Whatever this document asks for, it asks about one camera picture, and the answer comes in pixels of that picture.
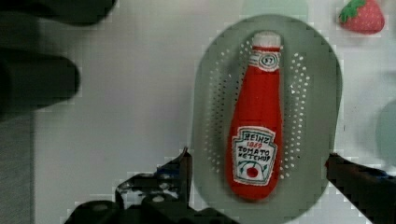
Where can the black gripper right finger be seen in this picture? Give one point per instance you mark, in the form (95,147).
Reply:
(371,191)

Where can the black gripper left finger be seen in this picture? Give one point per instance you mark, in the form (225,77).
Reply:
(161,197)

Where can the plush red ketchup bottle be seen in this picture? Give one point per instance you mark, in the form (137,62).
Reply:
(252,158)

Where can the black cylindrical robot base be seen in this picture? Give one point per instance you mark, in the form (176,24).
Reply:
(32,80)

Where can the green oval strainer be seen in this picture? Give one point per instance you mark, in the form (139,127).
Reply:
(311,86)

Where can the plush red strawberry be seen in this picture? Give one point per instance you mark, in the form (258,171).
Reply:
(362,17)

